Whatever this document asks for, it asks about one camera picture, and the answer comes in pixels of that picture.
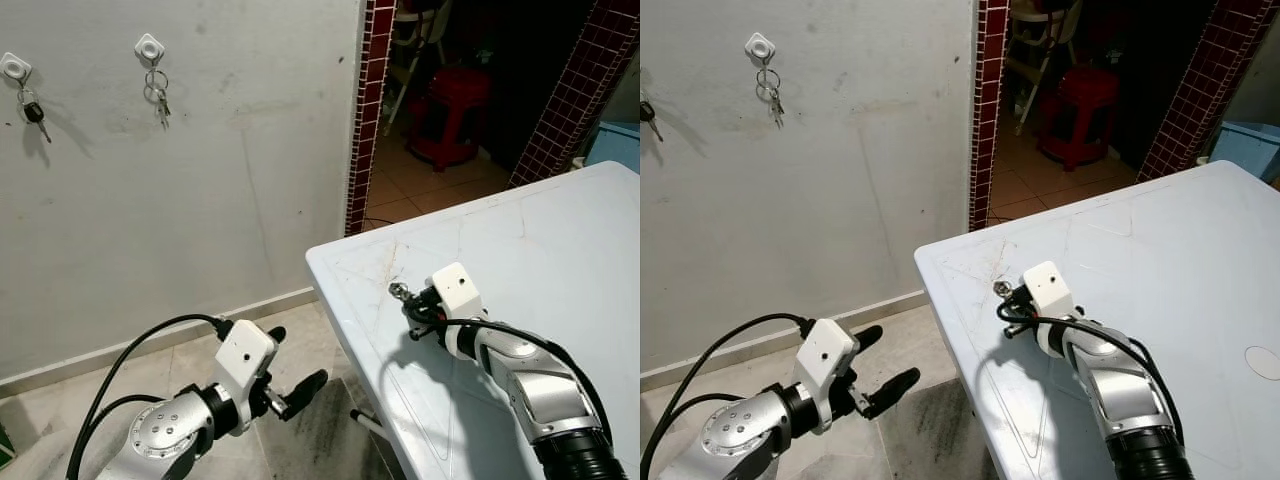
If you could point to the small dark key bunch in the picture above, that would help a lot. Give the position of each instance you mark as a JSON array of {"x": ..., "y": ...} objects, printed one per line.
[
  {"x": 1000, "y": 288},
  {"x": 397, "y": 290}
]

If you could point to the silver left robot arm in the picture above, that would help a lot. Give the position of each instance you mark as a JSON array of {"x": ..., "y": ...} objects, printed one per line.
[
  {"x": 165, "y": 435},
  {"x": 735, "y": 440}
]

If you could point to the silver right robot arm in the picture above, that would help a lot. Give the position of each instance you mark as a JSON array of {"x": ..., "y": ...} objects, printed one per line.
[
  {"x": 540, "y": 390},
  {"x": 1120, "y": 390}
]

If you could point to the white table leg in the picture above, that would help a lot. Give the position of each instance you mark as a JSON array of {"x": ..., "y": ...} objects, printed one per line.
[{"x": 372, "y": 425}]

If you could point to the white plastic table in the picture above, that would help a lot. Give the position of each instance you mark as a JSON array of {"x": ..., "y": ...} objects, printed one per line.
[
  {"x": 540, "y": 250},
  {"x": 1150, "y": 260}
]

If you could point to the red plastic stool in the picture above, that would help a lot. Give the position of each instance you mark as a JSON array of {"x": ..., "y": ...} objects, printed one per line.
[
  {"x": 450, "y": 105},
  {"x": 1080, "y": 110}
]

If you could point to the round white table cap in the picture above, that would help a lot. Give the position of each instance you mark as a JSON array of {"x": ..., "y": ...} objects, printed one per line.
[{"x": 1265, "y": 362}]

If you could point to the blue plastic container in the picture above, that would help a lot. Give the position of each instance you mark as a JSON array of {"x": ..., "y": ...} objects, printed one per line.
[
  {"x": 618, "y": 145},
  {"x": 1245, "y": 148}
]

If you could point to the key with black fob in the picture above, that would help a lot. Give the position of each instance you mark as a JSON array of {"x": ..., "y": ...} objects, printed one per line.
[
  {"x": 647, "y": 112},
  {"x": 33, "y": 110}
]

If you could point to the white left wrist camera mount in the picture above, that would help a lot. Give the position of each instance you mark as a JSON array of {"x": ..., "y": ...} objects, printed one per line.
[
  {"x": 828, "y": 360},
  {"x": 245, "y": 355}
]

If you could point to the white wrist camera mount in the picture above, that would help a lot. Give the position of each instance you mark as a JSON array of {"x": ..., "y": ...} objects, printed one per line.
[
  {"x": 458, "y": 288},
  {"x": 245, "y": 355},
  {"x": 1048, "y": 285},
  {"x": 828, "y": 360}
]

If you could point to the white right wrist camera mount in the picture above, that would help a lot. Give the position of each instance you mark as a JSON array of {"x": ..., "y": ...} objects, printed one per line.
[
  {"x": 1048, "y": 285},
  {"x": 458, "y": 288}
]

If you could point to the white chair frame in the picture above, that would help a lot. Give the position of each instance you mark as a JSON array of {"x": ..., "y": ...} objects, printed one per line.
[
  {"x": 1040, "y": 45},
  {"x": 415, "y": 45}
]

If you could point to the white wall hook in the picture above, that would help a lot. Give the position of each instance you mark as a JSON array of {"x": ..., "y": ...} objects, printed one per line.
[
  {"x": 150, "y": 47},
  {"x": 759, "y": 45},
  {"x": 15, "y": 67}
]

